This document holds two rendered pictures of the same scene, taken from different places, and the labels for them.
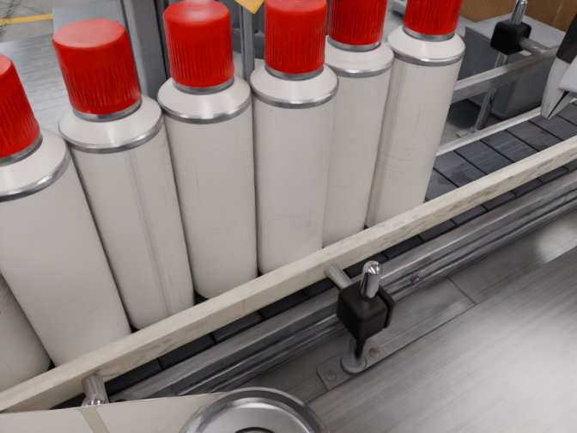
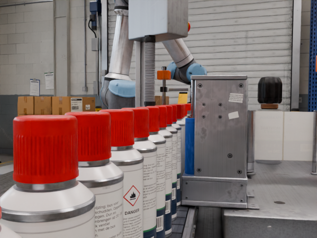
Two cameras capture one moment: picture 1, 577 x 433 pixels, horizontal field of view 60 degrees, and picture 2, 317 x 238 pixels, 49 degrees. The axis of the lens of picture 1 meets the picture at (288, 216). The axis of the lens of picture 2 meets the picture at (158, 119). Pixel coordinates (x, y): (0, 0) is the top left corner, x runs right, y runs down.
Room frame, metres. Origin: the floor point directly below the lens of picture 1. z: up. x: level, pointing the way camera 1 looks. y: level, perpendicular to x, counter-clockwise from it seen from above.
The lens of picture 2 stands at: (-0.43, 0.94, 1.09)
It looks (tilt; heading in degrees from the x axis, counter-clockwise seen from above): 3 degrees down; 311
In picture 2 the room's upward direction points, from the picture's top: straight up
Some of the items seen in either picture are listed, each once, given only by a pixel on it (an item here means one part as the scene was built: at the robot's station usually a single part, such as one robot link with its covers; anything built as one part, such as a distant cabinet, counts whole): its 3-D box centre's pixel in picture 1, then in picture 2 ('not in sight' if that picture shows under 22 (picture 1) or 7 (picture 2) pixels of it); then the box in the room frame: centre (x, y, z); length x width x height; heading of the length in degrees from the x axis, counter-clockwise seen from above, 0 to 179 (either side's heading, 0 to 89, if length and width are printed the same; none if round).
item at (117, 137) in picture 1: (133, 201); not in sight; (0.22, 0.09, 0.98); 0.05 x 0.05 x 0.20
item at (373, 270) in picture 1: (363, 320); not in sight; (0.20, -0.05, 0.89); 0.03 x 0.03 x 0.12; 32
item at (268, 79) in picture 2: not in sight; (269, 119); (0.08, -0.22, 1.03); 0.09 x 0.09 x 0.30
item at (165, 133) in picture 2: not in sight; (155, 170); (-0.06, 0.53, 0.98); 0.05 x 0.05 x 0.20
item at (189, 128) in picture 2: not in sight; (192, 154); (-0.01, 0.35, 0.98); 0.03 x 0.03 x 0.16
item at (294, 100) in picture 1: (291, 159); not in sight; (0.26, 0.00, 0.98); 0.05 x 0.05 x 0.20
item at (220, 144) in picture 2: not in sight; (214, 139); (-0.03, 0.30, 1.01); 0.14 x 0.13 x 0.26; 122
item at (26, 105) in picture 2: not in sight; (65, 134); (4.08, -2.04, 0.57); 1.20 x 0.85 x 1.14; 114
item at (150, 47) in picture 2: not in sight; (149, 71); (0.27, 0.18, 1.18); 0.04 x 0.04 x 0.21
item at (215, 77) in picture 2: not in sight; (218, 79); (-0.03, 0.30, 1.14); 0.14 x 0.11 x 0.01; 122
